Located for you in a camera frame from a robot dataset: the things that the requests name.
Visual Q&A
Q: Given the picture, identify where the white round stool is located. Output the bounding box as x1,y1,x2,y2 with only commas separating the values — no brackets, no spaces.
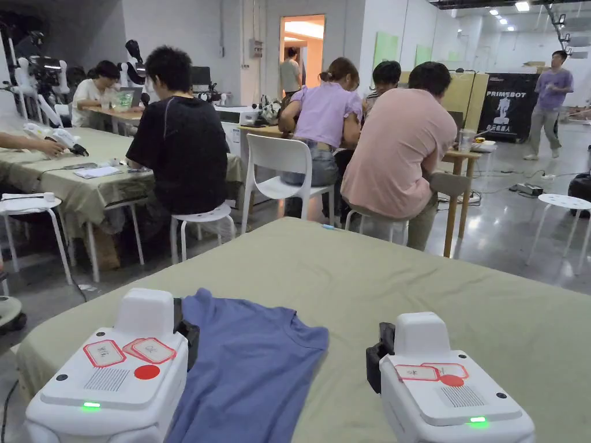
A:
345,209,410,245
170,202,236,265
526,193,591,277
0,192,74,287

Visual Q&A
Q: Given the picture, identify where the black bag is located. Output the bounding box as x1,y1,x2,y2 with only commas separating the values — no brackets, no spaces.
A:
567,170,591,217

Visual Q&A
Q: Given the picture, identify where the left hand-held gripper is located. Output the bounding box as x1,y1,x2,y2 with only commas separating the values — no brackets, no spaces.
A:
25,288,200,443

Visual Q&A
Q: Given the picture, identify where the long wooden table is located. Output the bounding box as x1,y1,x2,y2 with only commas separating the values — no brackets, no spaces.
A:
237,123,483,258

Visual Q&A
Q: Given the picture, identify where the small wooden table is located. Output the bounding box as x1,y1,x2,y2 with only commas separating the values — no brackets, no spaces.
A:
85,103,146,137

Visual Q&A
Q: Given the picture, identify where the white plastic chair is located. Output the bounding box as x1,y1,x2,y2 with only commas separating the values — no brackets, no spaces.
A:
241,133,335,234

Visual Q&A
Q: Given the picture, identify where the blue shirt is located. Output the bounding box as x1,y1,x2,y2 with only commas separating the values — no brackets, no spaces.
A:
163,288,330,443

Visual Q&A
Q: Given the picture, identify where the white humanoid robot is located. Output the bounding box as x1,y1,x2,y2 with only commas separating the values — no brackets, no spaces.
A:
0,27,70,130

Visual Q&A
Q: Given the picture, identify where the table with pale green sheet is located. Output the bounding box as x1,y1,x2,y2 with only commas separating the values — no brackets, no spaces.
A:
0,126,245,283

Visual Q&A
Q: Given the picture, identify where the bed with pale green sheet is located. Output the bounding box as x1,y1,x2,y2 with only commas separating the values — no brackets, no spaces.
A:
16,216,591,443

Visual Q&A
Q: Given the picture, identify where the white and black robot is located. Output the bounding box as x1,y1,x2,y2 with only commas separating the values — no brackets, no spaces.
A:
119,40,149,88

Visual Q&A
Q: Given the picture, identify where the black banner stand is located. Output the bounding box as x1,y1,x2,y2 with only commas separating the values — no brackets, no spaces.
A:
480,72,539,143

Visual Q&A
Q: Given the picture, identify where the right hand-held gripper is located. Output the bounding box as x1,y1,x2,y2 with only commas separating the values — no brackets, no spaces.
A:
366,312,536,443

